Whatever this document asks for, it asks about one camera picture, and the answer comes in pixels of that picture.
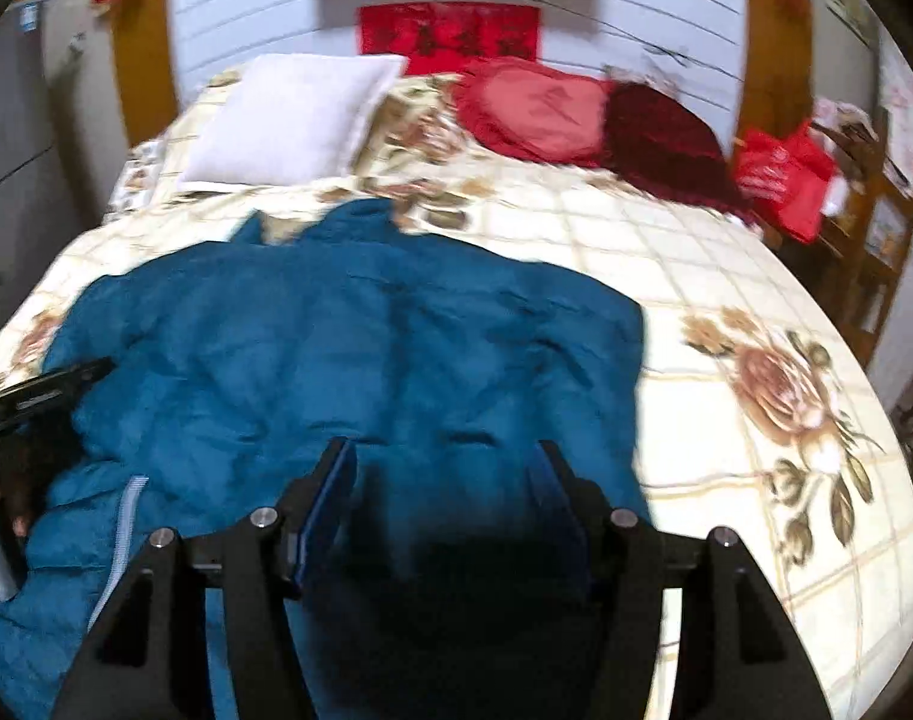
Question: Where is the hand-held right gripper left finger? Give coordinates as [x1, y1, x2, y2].
[51, 437, 358, 720]

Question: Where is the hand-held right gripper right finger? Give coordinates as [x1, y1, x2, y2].
[531, 441, 833, 720]

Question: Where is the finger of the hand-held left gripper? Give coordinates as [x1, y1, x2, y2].
[0, 358, 116, 432]

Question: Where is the blue puffer jacket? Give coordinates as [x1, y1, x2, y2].
[0, 199, 652, 720]

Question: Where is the grey refrigerator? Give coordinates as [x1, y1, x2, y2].
[0, 4, 74, 346]

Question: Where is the bed with checked floral sheet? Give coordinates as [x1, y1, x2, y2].
[0, 67, 913, 720]

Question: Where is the dark red pillow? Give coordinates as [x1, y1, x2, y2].
[604, 81, 753, 222]

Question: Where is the white pillow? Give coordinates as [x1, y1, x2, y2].
[177, 52, 411, 190]

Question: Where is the red heart-shaped pillow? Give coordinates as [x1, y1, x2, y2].
[452, 58, 622, 166]

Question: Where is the red shopping bag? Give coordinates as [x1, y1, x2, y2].
[732, 120, 836, 245]

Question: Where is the wooden chair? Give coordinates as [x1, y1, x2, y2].
[809, 101, 913, 368]

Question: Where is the red wall banner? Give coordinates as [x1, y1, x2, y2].
[358, 4, 541, 76]

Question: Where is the black wall cable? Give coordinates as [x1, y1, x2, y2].
[396, 0, 728, 68]

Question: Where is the wall poster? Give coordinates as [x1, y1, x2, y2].
[827, 0, 878, 46]

